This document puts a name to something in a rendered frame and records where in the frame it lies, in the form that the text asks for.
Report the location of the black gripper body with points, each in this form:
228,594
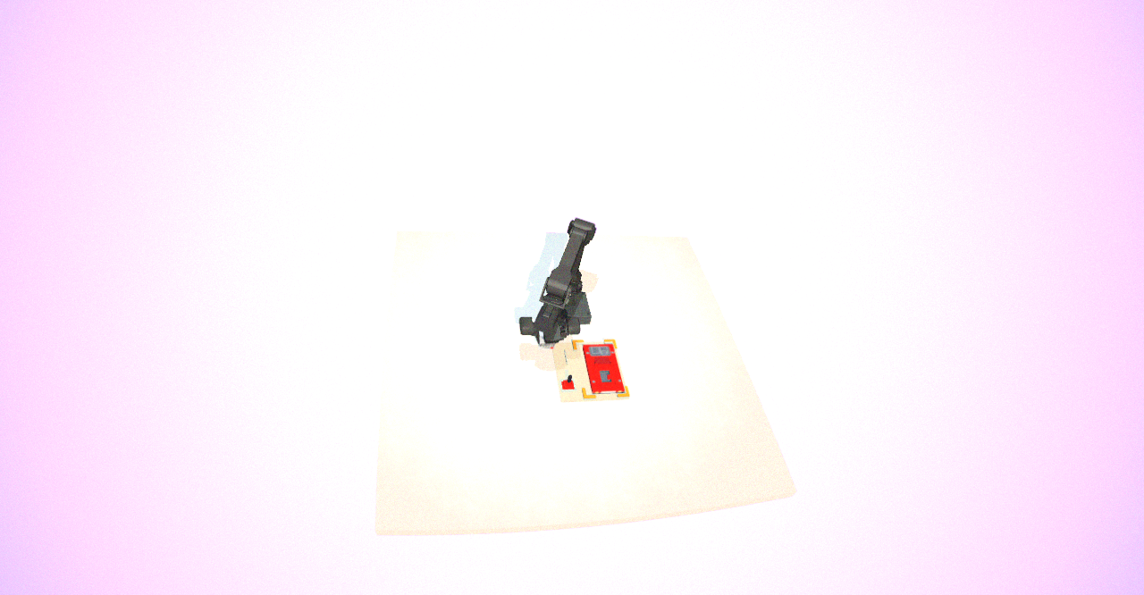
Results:
572,324

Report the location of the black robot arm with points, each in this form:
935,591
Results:
564,282

